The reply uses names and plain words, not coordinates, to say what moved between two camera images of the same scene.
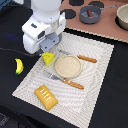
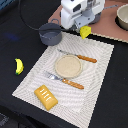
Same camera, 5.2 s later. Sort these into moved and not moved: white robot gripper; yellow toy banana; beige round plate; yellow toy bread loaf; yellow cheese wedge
Moved: white robot gripper; yellow cheese wedge
Not moved: beige round plate; yellow toy banana; yellow toy bread loaf
